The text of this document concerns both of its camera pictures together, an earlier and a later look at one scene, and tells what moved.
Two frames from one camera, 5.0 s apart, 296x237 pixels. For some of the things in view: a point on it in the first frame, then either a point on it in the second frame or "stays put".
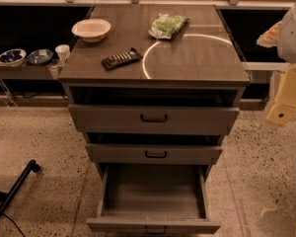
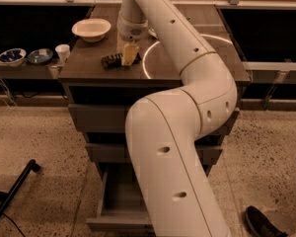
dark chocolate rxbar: [120, 59] stays put
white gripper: [293, 39] → [132, 29]
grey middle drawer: [152, 153] stays put
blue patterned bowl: [12, 57] stays put
